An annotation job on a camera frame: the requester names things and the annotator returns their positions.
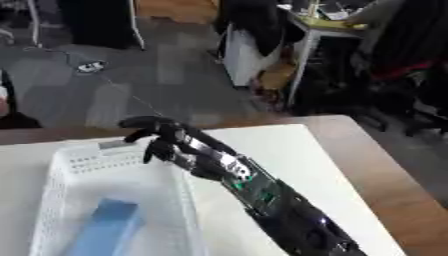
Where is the blue rectangular block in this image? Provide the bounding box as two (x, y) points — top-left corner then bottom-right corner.
(61, 198), (144, 256)

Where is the white perforated plastic basket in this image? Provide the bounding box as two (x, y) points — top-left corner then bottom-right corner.
(28, 141), (207, 256)

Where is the black office chair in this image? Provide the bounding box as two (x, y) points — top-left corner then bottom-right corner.
(348, 0), (448, 137)

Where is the grey floor cable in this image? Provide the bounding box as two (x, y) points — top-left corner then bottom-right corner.
(22, 46), (167, 118)

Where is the black hanging jacket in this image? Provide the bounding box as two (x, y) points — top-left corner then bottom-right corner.
(211, 0), (308, 58)

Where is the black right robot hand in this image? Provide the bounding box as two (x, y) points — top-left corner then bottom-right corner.
(117, 115), (254, 183)

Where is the black panel with white frame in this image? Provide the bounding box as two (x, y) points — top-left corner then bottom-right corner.
(24, 0), (147, 51)

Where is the white cabinet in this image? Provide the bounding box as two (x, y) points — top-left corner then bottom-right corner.
(222, 23), (284, 88)

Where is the white desk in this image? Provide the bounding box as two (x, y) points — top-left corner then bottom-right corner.
(278, 3), (375, 108)

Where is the white power strip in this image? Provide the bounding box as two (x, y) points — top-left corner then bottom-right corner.
(75, 60), (109, 74)

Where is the person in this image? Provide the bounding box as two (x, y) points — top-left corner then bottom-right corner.
(341, 0), (410, 56)

